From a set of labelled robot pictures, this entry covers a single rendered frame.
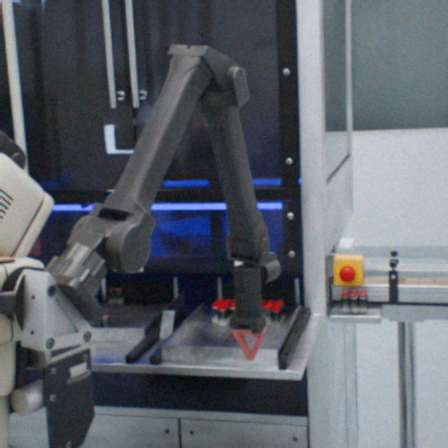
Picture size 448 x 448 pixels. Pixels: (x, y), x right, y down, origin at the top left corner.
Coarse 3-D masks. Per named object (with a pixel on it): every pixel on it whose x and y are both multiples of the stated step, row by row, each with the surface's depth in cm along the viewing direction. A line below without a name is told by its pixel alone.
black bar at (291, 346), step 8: (304, 312) 199; (304, 320) 192; (296, 328) 186; (296, 336) 180; (288, 344) 174; (296, 344) 179; (288, 352) 169; (280, 360) 165; (288, 360) 167; (280, 368) 165
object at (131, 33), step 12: (132, 0) 194; (132, 12) 194; (132, 24) 194; (132, 36) 195; (132, 48) 195; (132, 60) 196; (132, 72) 196; (132, 84) 197; (132, 96) 197; (144, 96) 203
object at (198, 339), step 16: (192, 320) 195; (208, 320) 201; (288, 320) 198; (176, 336) 183; (192, 336) 189; (208, 336) 188; (224, 336) 188; (272, 336) 186; (288, 336) 181; (176, 352) 173; (192, 352) 172; (208, 352) 171; (224, 352) 170; (240, 352) 169; (272, 352) 167
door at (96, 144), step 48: (0, 0) 208; (48, 0) 205; (96, 0) 202; (0, 48) 211; (48, 48) 208; (96, 48) 205; (0, 96) 213; (48, 96) 210; (96, 96) 207; (48, 144) 212; (96, 144) 209
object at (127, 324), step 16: (112, 304) 220; (128, 304) 220; (144, 304) 219; (160, 304) 218; (176, 304) 211; (112, 320) 205; (128, 320) 204; (144, 320) 204; (160, 320) 198; (96, 336) 189; (112, 336) 188; (128, 336) 187; (144, 336) 186
